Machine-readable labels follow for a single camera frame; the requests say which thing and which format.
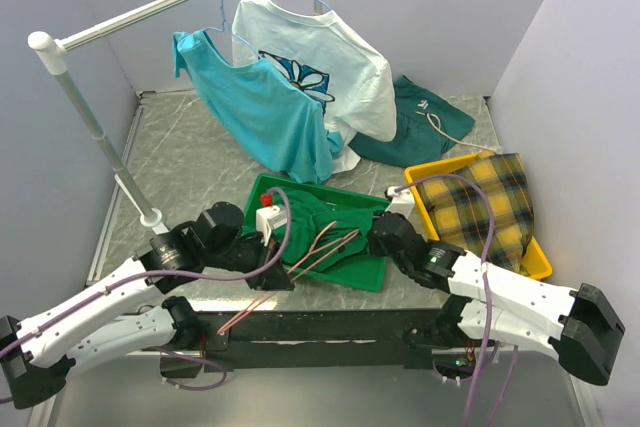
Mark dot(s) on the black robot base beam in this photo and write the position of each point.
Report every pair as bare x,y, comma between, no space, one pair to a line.
305,339

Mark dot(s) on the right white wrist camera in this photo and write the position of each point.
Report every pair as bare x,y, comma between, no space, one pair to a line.
400,202

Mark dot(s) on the pink wire hanger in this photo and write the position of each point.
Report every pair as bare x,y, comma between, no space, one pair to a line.
320,252

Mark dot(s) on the green t shirt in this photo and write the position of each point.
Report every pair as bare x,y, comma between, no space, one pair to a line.
311,215

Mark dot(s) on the turquoise t shirt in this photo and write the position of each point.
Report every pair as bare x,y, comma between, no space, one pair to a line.
275,122

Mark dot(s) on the yellow plaid cloth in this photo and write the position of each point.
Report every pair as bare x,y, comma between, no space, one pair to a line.
494,189

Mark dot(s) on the yellow plastic tray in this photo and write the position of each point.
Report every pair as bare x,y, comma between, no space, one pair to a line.
535,263

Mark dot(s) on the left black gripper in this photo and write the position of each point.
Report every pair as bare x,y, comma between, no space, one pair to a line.
269,276

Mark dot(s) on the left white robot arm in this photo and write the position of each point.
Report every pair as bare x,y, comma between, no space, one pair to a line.
134,308

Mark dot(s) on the dark teal shorts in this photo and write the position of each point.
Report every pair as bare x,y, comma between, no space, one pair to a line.
425,124

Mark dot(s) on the blue wire hanger left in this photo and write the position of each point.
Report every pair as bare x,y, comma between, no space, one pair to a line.
226,27

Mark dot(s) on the green plastic tray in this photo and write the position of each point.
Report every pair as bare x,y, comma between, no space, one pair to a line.
364,271

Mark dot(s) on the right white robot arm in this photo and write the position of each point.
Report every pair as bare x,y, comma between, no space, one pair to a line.
579,328

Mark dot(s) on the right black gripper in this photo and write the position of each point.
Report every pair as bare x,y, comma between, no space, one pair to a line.
374,245

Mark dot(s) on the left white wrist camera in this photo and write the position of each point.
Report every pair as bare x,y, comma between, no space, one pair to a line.
270,217

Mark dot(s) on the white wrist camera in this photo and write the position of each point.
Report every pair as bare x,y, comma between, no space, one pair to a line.
400,202
270,217

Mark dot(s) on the white flower print t shirt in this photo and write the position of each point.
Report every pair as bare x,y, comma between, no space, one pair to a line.
328,61

